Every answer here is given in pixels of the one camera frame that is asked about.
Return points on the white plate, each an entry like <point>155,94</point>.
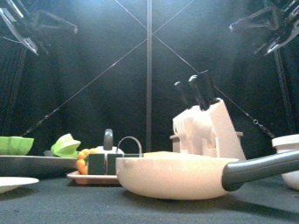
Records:
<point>13,183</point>

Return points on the vertical metal frame pole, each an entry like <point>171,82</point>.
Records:
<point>148,87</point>

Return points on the green toy bowl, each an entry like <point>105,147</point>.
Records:
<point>14,145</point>

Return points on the pink plastic tray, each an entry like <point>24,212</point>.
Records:
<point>91,178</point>

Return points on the white toy knife block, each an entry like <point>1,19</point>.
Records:
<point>221,131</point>

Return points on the white pot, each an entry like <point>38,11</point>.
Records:
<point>288,163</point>

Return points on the grey metal tray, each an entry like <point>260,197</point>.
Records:
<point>34,166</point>

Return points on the dark vertical frame post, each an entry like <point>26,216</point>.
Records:
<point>283,93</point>

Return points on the seaweed-wrapped sushi piece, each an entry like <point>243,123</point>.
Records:
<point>113,163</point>
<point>96,164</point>

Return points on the pale yellow toy food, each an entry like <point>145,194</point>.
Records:
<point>161,154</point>

